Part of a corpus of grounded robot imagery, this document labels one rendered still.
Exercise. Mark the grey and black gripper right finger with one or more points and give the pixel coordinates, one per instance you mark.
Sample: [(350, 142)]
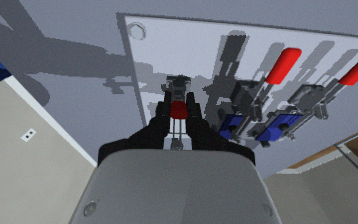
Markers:
[(205, 138)]

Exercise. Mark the white fixture plate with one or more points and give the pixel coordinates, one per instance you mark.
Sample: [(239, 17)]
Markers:
[(215, 55)]

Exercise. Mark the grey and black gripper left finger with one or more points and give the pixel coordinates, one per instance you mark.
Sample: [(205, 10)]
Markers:
[(151, 137)]

